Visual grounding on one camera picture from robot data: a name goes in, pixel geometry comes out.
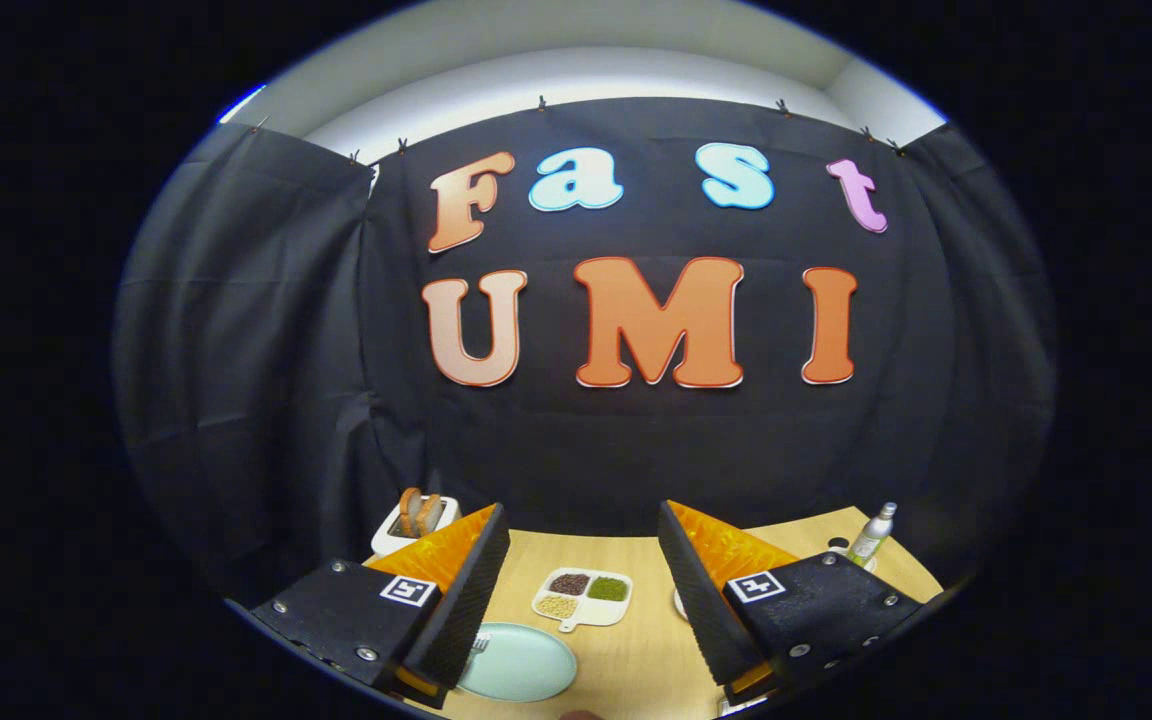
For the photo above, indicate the black backdrop cloth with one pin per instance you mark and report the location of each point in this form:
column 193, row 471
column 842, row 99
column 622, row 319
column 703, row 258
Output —
column 236, row 350

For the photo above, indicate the toasted bread slice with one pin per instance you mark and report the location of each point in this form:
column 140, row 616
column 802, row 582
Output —
column 409, row 510
column 430, row 512

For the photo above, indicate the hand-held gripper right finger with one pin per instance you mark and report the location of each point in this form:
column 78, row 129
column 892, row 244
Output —
column 701, row 610

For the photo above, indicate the white round food plate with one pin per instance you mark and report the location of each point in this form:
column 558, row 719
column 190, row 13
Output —
column 679, row 605

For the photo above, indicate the pale green round plate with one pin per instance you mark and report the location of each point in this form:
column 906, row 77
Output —
column 526, row 665

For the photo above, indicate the pile of dark red beans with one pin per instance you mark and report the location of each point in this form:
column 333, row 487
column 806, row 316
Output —
column 569, row 584

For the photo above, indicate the green label metal bottle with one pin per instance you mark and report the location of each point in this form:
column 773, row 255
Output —
column 871, row 540

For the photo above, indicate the pile of yellow soybeans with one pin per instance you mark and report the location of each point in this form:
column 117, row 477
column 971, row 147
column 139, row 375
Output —
column 557, row 606

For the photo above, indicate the cream toaster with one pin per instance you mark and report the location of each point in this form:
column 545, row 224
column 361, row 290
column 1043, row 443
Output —
column 388, row 543

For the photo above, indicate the pile of green mung beans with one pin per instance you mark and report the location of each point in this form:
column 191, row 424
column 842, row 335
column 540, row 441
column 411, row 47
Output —
column 608, row 589

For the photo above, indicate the white divided tray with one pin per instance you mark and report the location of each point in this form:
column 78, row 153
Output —
column 567, row 626

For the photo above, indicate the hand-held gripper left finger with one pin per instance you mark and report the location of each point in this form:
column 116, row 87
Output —
column 466, row 610

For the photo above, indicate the pile of white rice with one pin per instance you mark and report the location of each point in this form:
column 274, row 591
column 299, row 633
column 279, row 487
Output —
column 601, row 612

